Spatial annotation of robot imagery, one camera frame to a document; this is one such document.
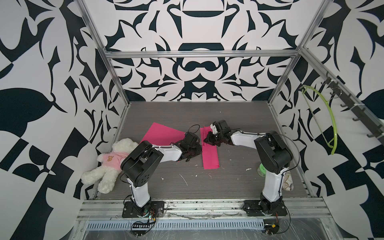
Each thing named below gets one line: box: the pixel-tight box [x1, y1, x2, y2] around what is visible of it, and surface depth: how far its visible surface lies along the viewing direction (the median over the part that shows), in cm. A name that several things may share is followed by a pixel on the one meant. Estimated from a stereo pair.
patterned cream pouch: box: [282, 170, 294, 192], surface depth 81 cm
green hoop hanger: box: [300, 85, 338, 155], surface depth 70 cm
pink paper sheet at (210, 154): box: [200, 126, 220, 170], surface depth 92 cm
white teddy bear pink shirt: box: [81, 138, 139, 194], surface depth 79 cm
